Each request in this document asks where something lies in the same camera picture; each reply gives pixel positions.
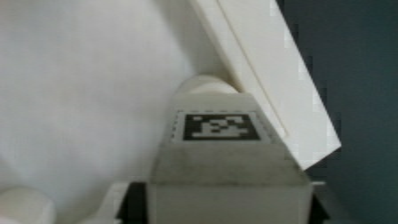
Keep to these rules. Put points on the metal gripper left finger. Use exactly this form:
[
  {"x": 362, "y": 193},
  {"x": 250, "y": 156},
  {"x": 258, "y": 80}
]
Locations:
[{"x": 123, "y": 207}]

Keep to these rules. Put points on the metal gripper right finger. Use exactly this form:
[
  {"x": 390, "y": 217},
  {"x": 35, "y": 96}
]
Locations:
[{"x": 328, "y": 211}]

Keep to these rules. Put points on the white square table top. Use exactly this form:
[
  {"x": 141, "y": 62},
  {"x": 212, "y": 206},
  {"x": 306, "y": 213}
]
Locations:
[{"x": 97, "y": 56}]

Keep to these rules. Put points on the white table leg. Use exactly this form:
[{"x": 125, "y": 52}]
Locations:
[{"x": 226, "y": 179}]

